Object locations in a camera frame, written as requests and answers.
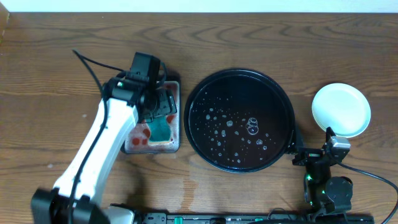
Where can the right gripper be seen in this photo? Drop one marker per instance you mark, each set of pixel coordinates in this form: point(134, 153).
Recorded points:
point(309, 155)

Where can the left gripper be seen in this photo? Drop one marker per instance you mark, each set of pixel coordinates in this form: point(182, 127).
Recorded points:
point(169, 106)

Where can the green scrubbing sponge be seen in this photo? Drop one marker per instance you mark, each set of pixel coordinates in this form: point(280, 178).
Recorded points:
point(159, 130)

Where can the light blue plate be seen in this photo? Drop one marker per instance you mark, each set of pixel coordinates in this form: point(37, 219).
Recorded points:
point(343, 108)

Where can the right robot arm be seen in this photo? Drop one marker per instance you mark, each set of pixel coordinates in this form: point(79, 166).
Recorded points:
point(326, 195)

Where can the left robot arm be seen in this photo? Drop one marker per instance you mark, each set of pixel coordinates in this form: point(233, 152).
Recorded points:
point(133, 117)

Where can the black rectangular soapy tray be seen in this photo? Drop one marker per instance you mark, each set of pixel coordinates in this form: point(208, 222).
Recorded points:
point(138, 139)

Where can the black round tray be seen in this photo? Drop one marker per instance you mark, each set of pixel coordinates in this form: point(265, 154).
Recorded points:
point(239, 120)

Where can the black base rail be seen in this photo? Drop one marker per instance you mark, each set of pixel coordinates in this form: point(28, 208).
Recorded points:
point(274, 217)

